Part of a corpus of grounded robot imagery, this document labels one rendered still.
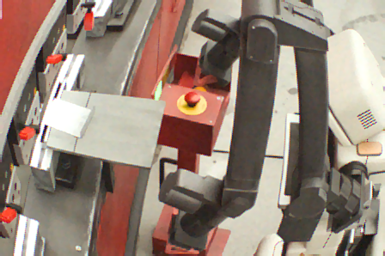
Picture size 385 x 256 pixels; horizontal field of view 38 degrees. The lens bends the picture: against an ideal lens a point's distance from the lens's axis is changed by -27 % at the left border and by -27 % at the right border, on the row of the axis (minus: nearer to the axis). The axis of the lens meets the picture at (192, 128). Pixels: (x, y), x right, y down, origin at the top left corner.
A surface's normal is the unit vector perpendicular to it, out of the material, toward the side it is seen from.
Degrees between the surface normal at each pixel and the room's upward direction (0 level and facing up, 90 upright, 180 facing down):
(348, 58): 42
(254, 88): 90
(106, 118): 0
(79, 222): 0
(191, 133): 90
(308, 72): 91
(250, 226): 0
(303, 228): 90
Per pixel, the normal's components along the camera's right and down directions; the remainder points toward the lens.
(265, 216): 0.04, -0.65
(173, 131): -0.27, 0.72
